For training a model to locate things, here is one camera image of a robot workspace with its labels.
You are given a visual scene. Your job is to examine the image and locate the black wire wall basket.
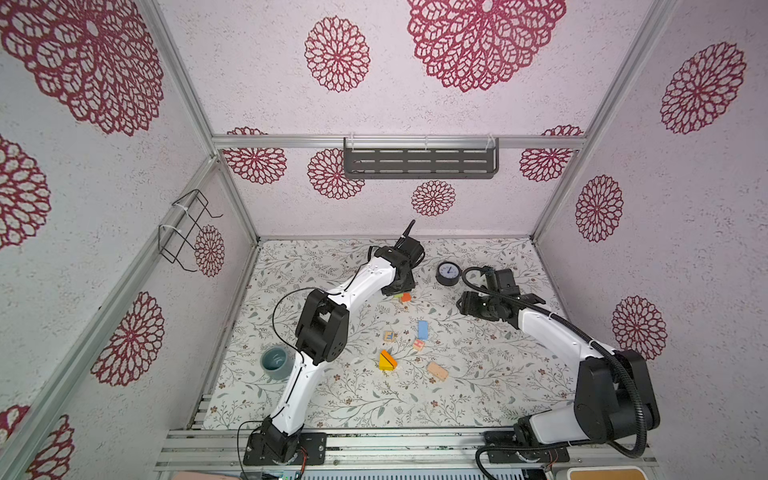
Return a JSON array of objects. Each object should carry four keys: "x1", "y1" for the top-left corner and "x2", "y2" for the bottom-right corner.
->
[{"x1": 156, "y1": 189, "x2": 226, "y2": 278}]

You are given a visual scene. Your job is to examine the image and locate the black round pressure gauge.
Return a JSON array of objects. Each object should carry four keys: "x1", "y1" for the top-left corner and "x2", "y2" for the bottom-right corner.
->
[{"x1": 436, "y1": 261, "x2": 462, "y2": 287}]

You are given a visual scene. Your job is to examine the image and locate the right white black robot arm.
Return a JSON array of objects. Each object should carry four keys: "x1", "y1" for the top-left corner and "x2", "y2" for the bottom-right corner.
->
[{"x1": 456, "y1": 266, "x2": 660, "y2": 460}]

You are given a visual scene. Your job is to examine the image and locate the grey slotted wall shelf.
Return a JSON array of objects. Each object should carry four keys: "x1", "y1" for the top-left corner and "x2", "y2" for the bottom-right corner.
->
[{"x1": 342, "y1": 138, "x2": 500, "y2": 180}]

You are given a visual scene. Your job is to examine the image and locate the blue wood block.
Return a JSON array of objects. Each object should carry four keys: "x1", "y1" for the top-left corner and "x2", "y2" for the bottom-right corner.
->
[{"x1": 417, "y1": 320, "x2": 429, "y2": 341}]

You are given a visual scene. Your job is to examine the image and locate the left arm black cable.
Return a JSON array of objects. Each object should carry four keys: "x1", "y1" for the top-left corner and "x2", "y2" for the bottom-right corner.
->
[{"x1": 236, "y1": 219, "x2": 416, "y2": 475}]

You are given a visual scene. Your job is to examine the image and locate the orange white box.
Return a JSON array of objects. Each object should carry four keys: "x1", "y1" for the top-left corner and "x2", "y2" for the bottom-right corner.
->
[{"x1": 554, "y1": 466, "x2": 648, "y2": 480}]

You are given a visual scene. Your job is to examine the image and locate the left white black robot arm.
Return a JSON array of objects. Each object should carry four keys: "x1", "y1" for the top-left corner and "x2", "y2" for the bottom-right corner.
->
[{"x1": 243, "y1": 232, "x2": 425, "y2": 465}]

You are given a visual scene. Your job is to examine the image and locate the yellow orange triangle block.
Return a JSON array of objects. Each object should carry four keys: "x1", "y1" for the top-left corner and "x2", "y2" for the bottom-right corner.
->
[{"x1": 379, "y1": 350, "x2": 398, "y2": 371}]

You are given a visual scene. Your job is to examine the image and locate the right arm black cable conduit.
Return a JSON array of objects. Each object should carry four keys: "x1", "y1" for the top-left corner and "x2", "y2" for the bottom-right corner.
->
[{"x1": 460, "y1": 266, "x2": 650, "y2": 480}]

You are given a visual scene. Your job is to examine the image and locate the natural wood rectangular block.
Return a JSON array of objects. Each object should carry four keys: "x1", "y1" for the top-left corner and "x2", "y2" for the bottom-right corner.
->
[{"x1": 426, "y1": 362, "x2": 449, "y2": 381}]

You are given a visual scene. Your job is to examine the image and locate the teal ceramic cup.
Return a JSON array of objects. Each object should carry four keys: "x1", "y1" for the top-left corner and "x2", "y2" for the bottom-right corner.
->
[{"x1": 260, "y1": 345, "x2": 296, "y2": 381}]

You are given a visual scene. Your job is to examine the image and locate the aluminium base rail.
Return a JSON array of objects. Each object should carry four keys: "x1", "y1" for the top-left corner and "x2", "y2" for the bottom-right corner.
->
[{"x1": 148, "y1": 427, "x2": 664, "y2": 479}]

